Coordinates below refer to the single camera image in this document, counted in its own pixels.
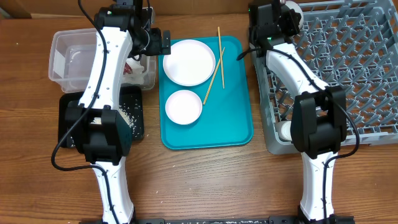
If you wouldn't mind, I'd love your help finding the pink round plate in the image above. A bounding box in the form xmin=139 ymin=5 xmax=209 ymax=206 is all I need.
xmin=162 ymin=39 xmax=216 ymax=86

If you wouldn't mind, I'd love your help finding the red snack wrapper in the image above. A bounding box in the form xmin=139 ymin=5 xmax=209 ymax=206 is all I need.
xmin=123 ymin=63 xmax=132 ymax=75

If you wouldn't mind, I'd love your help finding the white napkin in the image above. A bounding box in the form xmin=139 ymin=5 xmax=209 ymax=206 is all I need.
xmin=123 ymin=58 xmax=144 ymax=85

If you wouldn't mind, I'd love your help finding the rice food waste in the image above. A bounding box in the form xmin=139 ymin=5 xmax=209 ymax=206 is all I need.
xmin=60 ymin=91 xmax=144 ymax=142

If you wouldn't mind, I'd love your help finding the cream plastic cup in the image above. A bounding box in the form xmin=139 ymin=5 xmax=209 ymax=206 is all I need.
xmin=275 ymin=121 xmax=292 ymax=141

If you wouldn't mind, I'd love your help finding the grey-white bowl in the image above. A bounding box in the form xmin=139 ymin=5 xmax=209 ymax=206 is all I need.
xmin=279 ymin=1 xmax=303 ymax=36

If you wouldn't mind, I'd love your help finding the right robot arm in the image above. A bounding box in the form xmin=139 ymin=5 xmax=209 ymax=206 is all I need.
xmin=249 ymin=1 xmax=352 ymax=223

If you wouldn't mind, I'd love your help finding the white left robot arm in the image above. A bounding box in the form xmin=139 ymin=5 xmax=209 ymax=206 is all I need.
xmin=58 ymin=1 xmax=171 ymax=223

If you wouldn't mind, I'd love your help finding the grey dishwasher rack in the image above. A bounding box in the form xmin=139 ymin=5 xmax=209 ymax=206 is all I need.
xmin=249 ymin=1 xmax=397 ymax=154

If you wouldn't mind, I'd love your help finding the wooden chopstick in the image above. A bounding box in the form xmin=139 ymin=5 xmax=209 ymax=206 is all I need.
xmin=217 ymin=26 xmax=225 ymax=89
xmin=203 ymin=47 xmax=225 ymax=105

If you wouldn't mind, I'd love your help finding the black tray bin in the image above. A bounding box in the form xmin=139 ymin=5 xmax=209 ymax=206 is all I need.
xmin=58 ymin=85 xmax=144 ymax=142

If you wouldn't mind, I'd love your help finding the clear plastic bin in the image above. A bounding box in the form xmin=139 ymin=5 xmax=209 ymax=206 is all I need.
xmin=49 ymin=28 xmax=156 ymax=93

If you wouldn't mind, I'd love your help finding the teal plastic tray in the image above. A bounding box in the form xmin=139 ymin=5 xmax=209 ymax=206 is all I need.
xmin=158 ymin=36 xmax=254 ymax=150

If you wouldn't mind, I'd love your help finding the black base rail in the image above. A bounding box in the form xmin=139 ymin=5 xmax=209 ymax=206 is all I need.
xmin=79 ymin=216 xmax=355 ymax=224

